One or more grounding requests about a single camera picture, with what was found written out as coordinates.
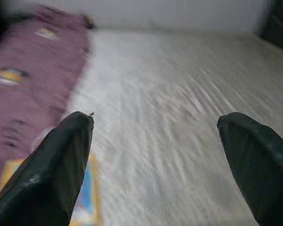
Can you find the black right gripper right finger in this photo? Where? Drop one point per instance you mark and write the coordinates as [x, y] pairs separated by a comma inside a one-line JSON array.
[[261, 176]]

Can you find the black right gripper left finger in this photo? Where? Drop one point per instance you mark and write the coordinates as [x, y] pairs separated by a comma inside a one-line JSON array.
[[44, 183]]

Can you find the colourful yellow-edged picture book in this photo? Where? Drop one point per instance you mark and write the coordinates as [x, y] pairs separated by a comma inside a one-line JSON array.
[[90, 188]]

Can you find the purple cartoon print blanket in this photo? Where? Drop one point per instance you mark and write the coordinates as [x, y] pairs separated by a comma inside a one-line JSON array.
[[37, 58]]

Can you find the white quilted mattress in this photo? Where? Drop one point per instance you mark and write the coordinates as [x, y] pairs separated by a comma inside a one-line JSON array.
[[167, 94]]

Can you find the black tufted headboard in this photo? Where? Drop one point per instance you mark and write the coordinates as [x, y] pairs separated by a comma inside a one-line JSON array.
[[278, 23]]

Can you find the black yellow fabric piece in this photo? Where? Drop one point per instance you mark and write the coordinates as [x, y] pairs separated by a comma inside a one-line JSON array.
[[88, 22]]

